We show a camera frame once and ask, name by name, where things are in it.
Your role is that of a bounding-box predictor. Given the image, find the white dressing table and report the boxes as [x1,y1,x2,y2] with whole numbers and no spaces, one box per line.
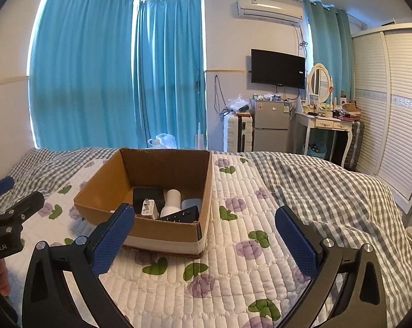
[294,104,361,169]

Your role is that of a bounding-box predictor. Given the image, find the wide blue curtain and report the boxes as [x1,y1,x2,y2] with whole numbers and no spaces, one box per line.
[28,0,140,151]

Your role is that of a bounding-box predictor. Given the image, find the oval white vanity mirror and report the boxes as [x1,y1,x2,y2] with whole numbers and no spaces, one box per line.
[306,63,331,104]

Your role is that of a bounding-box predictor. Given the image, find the black wall television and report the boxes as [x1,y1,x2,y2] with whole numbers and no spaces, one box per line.
[250,49,306,89]

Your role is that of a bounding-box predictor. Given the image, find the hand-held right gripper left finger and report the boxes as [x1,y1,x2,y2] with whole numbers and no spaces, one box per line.
[21,203,136,328]

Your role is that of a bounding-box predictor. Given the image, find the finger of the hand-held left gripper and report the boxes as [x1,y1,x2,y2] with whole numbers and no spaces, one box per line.
[0,177,15,203]
[0,191,45,229]

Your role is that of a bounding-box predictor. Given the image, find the long black cylindrical device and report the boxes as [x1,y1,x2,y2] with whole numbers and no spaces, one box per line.
[156,205,200,224]

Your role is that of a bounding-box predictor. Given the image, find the white air conditioner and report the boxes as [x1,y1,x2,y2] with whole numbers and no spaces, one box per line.
[236,0,304,25]

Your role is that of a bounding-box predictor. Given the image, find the dark suitcase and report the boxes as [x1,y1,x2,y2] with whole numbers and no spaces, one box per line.
[344,120,366,172]

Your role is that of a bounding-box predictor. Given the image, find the hanging dark cables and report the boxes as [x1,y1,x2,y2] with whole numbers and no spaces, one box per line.
[214,74,229,115]

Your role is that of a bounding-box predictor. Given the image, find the air conditioner cable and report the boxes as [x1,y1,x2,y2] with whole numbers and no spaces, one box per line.
[296,24,311,90]

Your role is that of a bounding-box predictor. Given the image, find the clear plastic bag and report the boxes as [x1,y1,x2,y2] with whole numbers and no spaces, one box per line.
[226,94,253,113]

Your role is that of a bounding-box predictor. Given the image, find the white floral quilt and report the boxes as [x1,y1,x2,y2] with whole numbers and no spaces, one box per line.
[21,150,329,328]

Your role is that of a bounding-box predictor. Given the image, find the blue curtain beside wardrobe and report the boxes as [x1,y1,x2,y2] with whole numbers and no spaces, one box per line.
[303,0,355,100]

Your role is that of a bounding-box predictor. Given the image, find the white plastic bag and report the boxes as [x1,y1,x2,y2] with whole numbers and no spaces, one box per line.
[147,133,178,150]

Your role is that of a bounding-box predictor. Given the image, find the white charger adapter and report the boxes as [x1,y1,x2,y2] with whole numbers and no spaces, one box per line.
[141,198,160,220]

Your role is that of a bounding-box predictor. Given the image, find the white suitcase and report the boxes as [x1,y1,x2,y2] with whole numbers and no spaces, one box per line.
[223,113,255,154]

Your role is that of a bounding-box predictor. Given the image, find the white louvred wardrobe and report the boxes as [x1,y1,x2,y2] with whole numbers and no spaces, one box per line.
[349,23,412,203]

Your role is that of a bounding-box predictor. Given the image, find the light blue case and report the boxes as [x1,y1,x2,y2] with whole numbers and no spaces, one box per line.
[181,197,203,212]

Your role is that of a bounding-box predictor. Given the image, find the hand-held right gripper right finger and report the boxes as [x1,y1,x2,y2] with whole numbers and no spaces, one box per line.
[275,206,388,328]

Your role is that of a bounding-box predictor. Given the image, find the small silver fridge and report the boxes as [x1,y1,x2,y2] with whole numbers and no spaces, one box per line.
[253,100,291,153]

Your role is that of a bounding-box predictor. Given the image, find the blue basket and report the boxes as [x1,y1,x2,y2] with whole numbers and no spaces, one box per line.
[306,141,328,160]

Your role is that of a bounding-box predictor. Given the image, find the grey checked blanket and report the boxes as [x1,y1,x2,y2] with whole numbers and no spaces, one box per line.
[8,147,412,328]

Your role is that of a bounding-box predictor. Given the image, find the small black box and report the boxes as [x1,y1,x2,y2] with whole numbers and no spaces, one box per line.
[133,187,166,214]

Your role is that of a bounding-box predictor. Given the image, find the white cylinder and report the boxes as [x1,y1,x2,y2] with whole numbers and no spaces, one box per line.
[160,189,182,218]

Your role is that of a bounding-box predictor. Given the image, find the small brown cardboard box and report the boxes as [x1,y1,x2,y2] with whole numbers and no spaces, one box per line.
[340,100,362,117]

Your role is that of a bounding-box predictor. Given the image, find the narrow blue curtain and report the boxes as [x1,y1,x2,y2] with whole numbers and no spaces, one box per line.
[134,0,208,151]

